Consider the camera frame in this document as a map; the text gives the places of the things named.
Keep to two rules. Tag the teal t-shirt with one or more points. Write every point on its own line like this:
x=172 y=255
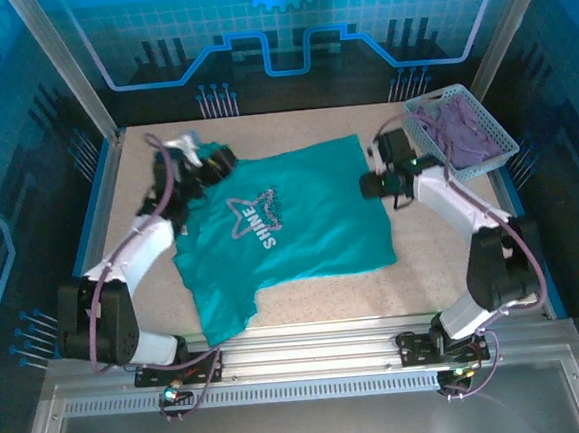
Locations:
x=310 y=225

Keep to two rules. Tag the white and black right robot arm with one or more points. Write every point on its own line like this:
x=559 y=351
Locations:
x=448 y=199

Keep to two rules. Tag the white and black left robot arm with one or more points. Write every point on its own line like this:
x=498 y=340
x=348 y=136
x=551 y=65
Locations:
x=146 y=243

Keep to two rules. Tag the grey perforated plastic basket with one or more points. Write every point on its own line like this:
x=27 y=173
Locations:
x=428 y=135

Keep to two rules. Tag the purple cloths pile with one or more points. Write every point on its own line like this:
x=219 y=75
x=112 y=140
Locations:
x=468 y=132

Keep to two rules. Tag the blue printed backdrop panel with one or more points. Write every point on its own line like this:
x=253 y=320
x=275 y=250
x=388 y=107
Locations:
x=303 y=5

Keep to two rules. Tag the aluminium frame post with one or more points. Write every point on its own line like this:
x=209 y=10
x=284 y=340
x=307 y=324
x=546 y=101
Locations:
x=64 y=68
x=510 y=28

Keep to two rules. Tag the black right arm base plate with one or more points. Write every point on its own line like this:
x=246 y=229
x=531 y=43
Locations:
x=415 y=349

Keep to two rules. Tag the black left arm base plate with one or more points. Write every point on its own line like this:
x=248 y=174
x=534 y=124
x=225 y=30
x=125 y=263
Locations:
x=203 y=366

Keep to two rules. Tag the aluminium mounting rail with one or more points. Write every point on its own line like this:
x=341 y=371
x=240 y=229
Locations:
x=305 y=348

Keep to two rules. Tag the grey metal frame panel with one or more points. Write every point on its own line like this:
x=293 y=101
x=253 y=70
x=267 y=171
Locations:
x=311 y=425

